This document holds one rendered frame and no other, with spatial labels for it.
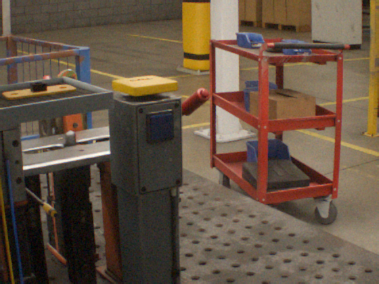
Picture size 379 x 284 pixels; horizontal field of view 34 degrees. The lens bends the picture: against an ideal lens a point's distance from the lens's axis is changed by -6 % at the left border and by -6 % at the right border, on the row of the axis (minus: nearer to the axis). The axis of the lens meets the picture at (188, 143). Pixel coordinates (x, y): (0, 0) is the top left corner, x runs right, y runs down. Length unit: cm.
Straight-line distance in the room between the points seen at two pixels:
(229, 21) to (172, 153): 415
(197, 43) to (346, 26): 377
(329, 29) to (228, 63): 642
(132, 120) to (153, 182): 8
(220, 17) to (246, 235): 352
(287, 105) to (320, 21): 831
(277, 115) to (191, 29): 510
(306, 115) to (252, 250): 184
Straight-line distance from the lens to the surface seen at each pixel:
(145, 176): 77
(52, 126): 127
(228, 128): 503
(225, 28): 489
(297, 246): 143
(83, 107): 67
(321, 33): 1138
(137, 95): 75
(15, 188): 87
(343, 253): 141
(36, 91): 73
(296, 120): 310
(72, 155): 105
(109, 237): 125
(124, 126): 77
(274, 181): 321
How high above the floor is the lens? 129
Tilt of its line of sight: 15 degrees down
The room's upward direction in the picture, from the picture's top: 1 degrees counter-clockwise
